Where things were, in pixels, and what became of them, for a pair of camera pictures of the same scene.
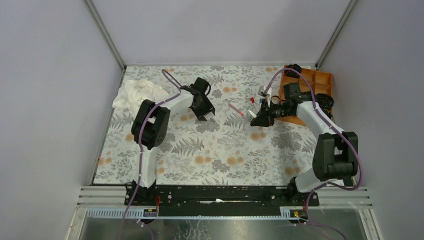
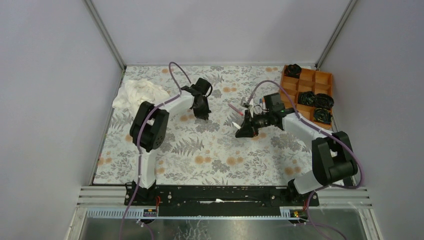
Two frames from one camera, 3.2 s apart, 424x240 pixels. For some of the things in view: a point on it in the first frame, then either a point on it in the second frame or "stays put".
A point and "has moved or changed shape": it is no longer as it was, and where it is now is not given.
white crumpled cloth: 133,92 stays put
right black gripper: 263,119 -> 248,129
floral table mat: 226,148 stays put
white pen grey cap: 253,114 has moved or changed shape
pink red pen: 236,110 stays put
